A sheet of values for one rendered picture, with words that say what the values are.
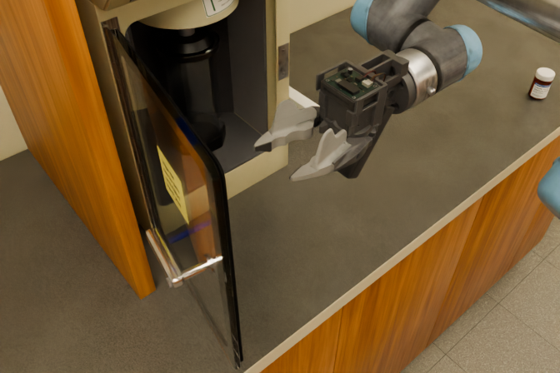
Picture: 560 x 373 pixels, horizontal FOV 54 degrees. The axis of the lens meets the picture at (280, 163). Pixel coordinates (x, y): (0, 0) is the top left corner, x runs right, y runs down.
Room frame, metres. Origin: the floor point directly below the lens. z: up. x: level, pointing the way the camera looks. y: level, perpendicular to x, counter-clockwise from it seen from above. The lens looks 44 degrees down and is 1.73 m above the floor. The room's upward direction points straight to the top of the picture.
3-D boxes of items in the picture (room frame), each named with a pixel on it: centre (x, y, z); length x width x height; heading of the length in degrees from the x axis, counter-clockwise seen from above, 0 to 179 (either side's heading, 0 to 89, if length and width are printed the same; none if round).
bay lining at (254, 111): (0.81, 0.18, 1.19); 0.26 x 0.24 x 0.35; 130
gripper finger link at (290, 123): (0.52, -0.01, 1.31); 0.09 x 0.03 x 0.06; 115
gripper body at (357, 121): (0.56, -0.11, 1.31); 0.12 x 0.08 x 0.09; 130
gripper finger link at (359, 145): (0.50, -0.08, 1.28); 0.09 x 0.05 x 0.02; 145
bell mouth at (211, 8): (0.81, 0.15, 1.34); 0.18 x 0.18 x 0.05
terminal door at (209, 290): (0.48, 0.13, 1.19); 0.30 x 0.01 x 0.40; 30
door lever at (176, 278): (0.40, 0.12, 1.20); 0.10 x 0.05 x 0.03; 30
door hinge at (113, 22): (0.62, 0.21, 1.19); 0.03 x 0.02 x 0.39; 130
